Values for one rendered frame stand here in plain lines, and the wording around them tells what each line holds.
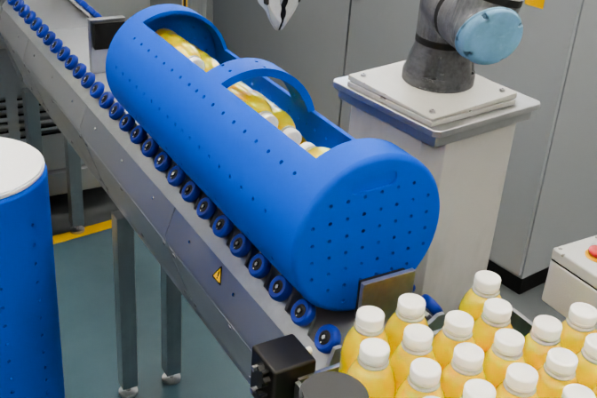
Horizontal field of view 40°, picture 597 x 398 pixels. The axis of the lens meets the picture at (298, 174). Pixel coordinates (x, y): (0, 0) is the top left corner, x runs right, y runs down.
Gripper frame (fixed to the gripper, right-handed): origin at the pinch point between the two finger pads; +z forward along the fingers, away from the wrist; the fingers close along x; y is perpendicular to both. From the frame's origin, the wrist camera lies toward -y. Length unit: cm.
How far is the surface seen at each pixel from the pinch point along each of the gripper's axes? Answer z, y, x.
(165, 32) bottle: 17, 53, -1
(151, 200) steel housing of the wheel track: 48, 33, 11
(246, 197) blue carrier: 24.2, -13.6, 12.5
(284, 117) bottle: 21.9, 8.7, -7.2
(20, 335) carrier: 63, 17, 44
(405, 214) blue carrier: 23.6, -29.6, -8.0
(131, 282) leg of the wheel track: 94, 68, 4
